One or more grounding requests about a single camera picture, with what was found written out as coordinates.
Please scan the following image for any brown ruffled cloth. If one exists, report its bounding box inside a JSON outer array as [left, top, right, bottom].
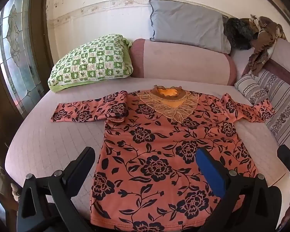
[[247, 15, 288, 77]]

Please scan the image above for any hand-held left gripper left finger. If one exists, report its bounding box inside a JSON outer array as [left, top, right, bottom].
[[16, 146, 96, 232]]

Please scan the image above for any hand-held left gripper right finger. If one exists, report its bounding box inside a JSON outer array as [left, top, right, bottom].
[[195, 147, 283, 232]]

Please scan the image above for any stained glass window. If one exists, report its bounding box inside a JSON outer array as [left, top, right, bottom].
[[0, 0, 45, 119]]

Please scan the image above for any green checked pillow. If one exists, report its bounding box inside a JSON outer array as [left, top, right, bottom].
[[47, 34, 133, 93]]

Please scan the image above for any pink bolster cushion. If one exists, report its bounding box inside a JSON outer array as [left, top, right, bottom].
[[129, 38, 237, 86]]

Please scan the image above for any black fluffy cloth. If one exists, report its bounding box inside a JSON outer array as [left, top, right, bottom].
[[223, 17, 259, 51]]

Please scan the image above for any orange black floral shirt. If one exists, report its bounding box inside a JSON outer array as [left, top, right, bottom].
[[50, 85, 276, 232]]

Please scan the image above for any grey pillow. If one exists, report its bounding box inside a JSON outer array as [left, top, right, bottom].
[[148, 0, 232, 55]]

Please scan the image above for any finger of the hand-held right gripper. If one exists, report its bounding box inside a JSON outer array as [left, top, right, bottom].
[[277, 144, 290, 205]]

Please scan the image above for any striped floral pillow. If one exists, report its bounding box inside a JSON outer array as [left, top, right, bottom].
[[234, 70, 290, 148]]

